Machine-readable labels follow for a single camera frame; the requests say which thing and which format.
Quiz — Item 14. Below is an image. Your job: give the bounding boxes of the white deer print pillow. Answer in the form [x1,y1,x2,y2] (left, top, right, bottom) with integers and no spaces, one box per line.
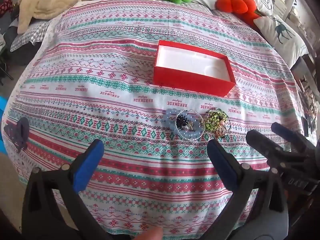
[253,14,309,68]

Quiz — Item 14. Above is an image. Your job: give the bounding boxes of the cream fleece blanket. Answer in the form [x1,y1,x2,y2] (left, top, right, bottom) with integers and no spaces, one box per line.
[17,0,103,34]

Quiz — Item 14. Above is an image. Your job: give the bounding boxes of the blue bead bracelet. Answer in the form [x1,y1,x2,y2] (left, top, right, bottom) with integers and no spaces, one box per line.
[162,109,204,141]

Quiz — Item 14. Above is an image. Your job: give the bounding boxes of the patterned knit-print bedsheet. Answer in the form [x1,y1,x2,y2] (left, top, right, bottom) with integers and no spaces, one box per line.
[1,0,310,238]

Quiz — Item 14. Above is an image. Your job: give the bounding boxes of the thin beaded bracelet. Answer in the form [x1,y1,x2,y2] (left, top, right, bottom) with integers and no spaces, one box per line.
[178,109,203,133]

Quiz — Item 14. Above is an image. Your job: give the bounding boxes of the green bead bracelets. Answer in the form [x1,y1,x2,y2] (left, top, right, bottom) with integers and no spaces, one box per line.
[204,108,232,137]

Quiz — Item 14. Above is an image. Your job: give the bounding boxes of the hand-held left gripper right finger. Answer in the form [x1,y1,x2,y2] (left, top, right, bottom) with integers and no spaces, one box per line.
[200,139,290,240]

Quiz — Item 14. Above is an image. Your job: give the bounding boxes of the purple heart-shaped pouch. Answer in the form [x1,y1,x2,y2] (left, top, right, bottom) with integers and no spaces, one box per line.
[3,116,30,153]

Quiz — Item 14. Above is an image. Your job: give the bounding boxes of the grey gingham cloth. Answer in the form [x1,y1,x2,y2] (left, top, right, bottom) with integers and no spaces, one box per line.
[10,20,54,53]

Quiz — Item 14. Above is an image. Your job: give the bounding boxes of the orange pumpkin plush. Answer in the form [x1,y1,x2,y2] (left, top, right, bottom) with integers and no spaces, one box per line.
[215,0,262,29]

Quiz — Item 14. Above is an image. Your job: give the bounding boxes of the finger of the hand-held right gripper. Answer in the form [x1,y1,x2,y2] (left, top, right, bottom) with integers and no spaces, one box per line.
[246,129,297,172]
[271,122,317,155]

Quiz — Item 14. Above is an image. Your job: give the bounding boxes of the person's left hand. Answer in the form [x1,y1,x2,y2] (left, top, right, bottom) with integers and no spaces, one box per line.
[140,226,164,240]

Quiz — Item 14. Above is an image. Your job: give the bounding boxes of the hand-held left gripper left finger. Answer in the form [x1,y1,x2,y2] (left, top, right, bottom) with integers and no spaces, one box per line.
[21,139,110,240]

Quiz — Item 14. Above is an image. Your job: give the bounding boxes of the red cardboard box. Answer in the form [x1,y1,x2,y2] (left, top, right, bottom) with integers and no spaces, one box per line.
[152,39,237,98]

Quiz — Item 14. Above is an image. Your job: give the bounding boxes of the black hair claw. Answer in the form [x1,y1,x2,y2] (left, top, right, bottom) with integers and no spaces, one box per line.
[176,116,193,131]

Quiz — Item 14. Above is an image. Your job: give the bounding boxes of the gold bangle bracelets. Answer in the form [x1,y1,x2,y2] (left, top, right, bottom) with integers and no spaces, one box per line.
[215,127,229,138]

